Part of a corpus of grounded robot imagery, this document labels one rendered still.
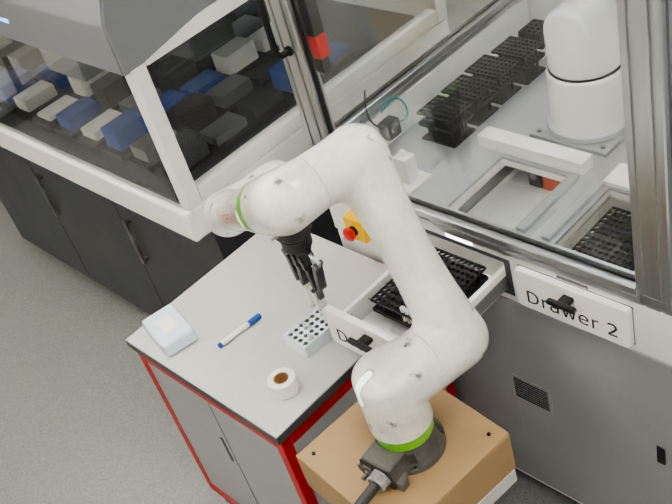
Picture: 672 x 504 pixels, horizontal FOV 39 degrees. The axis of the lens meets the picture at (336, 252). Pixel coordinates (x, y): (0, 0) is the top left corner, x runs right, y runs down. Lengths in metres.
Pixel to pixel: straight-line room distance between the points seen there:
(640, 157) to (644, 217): 0.14
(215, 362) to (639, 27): 1.35
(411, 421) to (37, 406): 2.24
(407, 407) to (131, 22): 1.24
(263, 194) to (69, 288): 2.71
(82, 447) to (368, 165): 2.12
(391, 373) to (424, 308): 0.14
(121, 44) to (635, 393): 1.49
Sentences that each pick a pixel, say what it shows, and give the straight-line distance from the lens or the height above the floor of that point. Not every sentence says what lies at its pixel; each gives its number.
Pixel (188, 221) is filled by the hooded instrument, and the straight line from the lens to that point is 2.76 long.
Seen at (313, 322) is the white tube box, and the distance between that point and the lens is 2.41.
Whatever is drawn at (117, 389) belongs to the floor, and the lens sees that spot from 3.71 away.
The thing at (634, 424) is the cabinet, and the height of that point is 0.54.
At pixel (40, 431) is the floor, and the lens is 3.74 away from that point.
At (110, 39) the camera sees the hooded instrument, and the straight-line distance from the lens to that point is 2.49.
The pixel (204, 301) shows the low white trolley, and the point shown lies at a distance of 2.66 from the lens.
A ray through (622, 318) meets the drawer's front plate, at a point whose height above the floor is 0.91.
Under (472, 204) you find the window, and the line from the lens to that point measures 2.21.
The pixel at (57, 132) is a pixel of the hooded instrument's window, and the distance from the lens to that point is 3.21.
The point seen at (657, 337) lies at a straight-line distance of 2.11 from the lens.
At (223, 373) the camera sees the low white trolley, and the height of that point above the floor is 0.76.
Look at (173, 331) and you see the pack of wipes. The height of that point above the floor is 0.80.
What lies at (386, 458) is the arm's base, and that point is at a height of 0.92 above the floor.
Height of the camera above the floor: 2.38
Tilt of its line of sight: 38 degrees down
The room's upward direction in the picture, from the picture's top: 18 degrees counter-clockwise
